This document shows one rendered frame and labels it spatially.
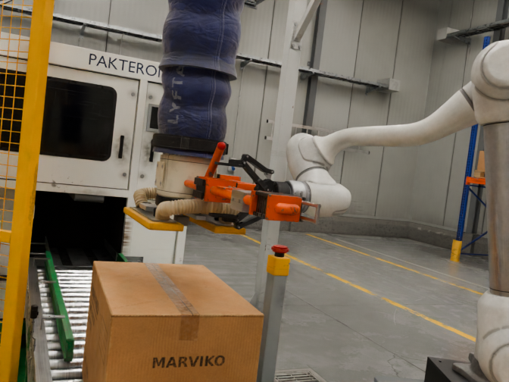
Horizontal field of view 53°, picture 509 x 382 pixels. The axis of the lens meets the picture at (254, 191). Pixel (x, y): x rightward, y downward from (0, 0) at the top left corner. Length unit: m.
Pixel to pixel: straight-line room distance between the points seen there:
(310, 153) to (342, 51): 10.66
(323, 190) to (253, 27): 9.81
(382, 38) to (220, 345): 11.75
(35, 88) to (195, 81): 0.64
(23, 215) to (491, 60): 1.51
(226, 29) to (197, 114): 0.26
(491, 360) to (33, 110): 1.55
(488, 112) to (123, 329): 0.97
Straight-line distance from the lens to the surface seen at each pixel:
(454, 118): 1.40
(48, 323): 2.51
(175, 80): 1.52
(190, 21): 1.52
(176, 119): 1.50
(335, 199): 1.46
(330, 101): 11.85
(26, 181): 1.92
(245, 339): 1.41
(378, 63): 12.68
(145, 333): 1.33
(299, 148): 1.54
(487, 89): 1.19
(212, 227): 1.48
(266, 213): 0.99
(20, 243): 1.95
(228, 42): 1.54
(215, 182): 1.31
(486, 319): 1.24
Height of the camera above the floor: 1.34
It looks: 3 degrees down
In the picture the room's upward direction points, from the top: 7 degrees clockwise
